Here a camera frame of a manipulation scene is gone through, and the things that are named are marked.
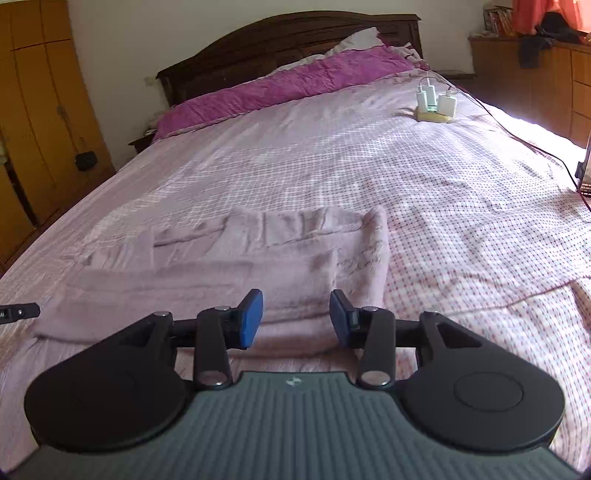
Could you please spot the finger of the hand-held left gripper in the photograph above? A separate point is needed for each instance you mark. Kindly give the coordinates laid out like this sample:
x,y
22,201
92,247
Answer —
x,y
21,312

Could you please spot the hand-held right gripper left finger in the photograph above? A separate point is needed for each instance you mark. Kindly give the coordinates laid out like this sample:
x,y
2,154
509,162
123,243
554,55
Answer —
x,y
249,319

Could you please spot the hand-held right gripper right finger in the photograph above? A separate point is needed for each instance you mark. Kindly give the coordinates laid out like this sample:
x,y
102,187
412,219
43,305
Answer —
x,y
339,319

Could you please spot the pink knit cardigan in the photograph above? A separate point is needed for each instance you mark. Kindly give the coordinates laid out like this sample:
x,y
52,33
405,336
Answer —
x,y
207,277

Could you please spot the small black shoulder bag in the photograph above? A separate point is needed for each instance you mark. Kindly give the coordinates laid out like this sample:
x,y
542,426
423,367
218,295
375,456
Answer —
x,y
87,161

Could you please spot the yellow wooden wardrobe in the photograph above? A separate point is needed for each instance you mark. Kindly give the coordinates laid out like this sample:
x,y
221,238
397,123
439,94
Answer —
x,y
37,138

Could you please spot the dark wooden nightstand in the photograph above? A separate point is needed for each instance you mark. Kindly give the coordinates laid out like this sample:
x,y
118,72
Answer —
x,y
141,144

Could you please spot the magenta quilted pillow cover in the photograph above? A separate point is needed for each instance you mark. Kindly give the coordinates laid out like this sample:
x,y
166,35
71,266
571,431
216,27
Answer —
x,y
277,87

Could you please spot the white plug charger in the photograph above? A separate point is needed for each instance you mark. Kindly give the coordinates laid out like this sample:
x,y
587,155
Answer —
x,y
446,104
426,96

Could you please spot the dark wooden headboard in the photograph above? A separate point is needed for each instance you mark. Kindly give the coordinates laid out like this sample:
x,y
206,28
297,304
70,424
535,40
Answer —
x,y
258,48

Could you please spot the white pillow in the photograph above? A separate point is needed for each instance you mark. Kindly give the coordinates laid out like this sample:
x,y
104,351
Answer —
x,y
355,44

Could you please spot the dark red-edged device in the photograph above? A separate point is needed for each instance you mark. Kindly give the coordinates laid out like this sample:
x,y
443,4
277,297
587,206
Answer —
x,y
585,170

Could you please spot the wooden dresser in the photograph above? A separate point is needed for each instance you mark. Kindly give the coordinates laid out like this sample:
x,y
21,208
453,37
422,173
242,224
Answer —
x,y
517,87

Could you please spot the dark clothing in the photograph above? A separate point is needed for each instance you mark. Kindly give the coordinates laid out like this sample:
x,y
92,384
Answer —
x,y
531,48

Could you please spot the row of books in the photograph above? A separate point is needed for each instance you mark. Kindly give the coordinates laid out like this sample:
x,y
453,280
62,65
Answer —
x,y
497,22

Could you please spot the orange curtain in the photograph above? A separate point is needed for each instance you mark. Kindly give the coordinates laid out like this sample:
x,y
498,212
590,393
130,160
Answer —
x,y
526,16

